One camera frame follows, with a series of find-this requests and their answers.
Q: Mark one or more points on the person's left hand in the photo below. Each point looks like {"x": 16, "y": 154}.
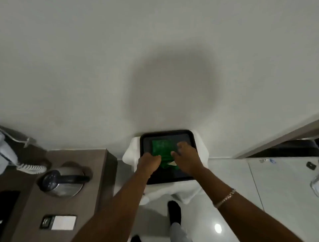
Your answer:
{"x": 149, "y": 163}

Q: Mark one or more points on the person's right hand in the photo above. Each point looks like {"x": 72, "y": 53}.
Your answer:
{"x": 188, "y": 159}

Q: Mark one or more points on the green cleaning cloth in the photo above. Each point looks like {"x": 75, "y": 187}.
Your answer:
{"x": 160, "y": 148}

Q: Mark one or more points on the white remote control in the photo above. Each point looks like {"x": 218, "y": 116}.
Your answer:
{"x": 64, "y": 222}

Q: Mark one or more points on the person's left forearm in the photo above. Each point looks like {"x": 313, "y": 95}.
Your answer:
{"x": 119, "y": 207}

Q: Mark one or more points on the person's right forearm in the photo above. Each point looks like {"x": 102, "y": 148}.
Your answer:
{"x": 239, "y": 212}

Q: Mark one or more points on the black rectangular tray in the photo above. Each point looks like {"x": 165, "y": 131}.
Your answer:
{"x": 147, "y": 144}

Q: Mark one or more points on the black shoe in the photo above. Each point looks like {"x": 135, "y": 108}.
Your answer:
{"x": 135, "y": 238}
{"x": 174, "y": 212}

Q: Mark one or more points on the grey trouser leg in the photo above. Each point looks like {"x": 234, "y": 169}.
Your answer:
{"x": 179, "y": 234}

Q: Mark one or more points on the small black floor object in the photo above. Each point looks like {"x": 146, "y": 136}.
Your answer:
{"x": 311, "y": 165}

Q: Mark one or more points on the clear glass object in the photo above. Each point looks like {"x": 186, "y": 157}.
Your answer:
{"x": 315, "y": 185}

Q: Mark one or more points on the white telephone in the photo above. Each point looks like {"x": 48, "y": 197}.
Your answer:
{"x": 6, "y": 152}

